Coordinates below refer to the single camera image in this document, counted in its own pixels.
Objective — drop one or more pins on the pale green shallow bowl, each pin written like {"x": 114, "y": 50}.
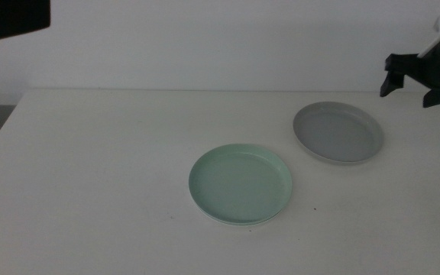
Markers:
{"x": 239, "y": 183}

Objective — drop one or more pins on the white shallow bowl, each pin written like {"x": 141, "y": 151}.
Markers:
{"x": 239, "y": 224}

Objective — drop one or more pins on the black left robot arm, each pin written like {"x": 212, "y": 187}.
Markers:
{"x": 6, "y": 17}

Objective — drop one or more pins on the grey shallow bowl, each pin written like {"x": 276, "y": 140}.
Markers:
{"x": 338, "y": 133}

